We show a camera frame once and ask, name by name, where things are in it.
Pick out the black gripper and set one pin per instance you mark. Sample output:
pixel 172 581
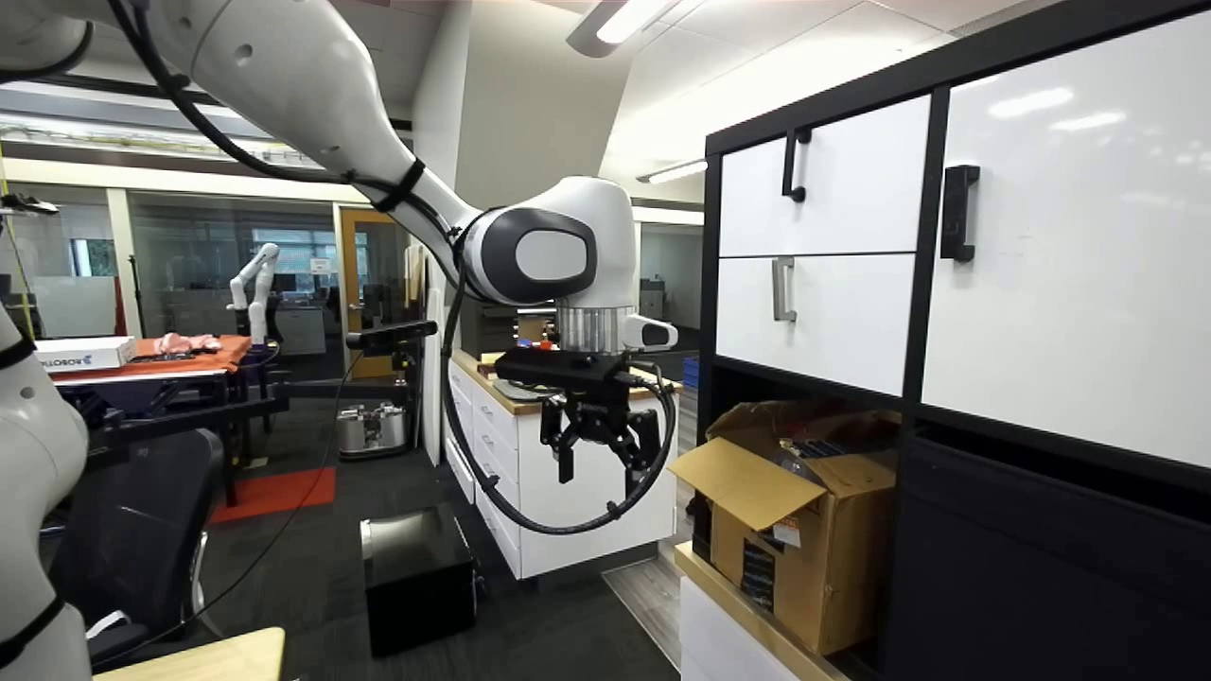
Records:
pixel 594 407

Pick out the brown cardboard box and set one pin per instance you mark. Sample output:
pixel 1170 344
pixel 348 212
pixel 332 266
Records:
pixel 819 555

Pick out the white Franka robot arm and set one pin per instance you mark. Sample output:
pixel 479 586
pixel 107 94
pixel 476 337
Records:
pixel 291 78

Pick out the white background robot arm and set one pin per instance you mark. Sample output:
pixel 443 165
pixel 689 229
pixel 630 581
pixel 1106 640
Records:
pixel 256 290

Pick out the white island cabinet wood top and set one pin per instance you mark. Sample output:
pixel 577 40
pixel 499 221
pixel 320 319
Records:
pixel 486 437

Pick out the black box on floor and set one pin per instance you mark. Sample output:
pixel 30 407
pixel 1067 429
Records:
pixel 417 586

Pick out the white cabinet door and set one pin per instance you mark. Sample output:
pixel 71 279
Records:
pixel 1086 279

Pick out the flat white box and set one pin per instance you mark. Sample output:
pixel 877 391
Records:
pixel 80 352

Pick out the black drawer organizer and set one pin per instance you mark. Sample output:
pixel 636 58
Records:
pixel 483 332

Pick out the white counter with wood top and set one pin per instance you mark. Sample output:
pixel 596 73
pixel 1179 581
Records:
pixel 721 646

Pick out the small ceiling light strip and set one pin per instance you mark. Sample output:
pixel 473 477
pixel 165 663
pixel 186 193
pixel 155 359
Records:
pixel 671 173

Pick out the red floor mat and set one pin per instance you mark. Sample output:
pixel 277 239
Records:
pixel 272 493

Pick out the red top work table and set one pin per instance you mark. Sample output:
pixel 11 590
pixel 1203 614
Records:
pixel 191 366

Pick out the long ceiling light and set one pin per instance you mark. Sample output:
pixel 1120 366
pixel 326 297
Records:
pixel 628 19

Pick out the light wood table corner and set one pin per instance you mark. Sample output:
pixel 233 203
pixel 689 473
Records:
pixel 204 654

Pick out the black fabric storage bin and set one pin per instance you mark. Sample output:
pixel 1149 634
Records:
pixel 1034 581

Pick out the black office chair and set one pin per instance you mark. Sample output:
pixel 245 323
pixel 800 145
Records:
pixel 139 530

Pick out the wooden frame glass door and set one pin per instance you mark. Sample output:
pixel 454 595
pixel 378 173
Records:
pixel 349 290

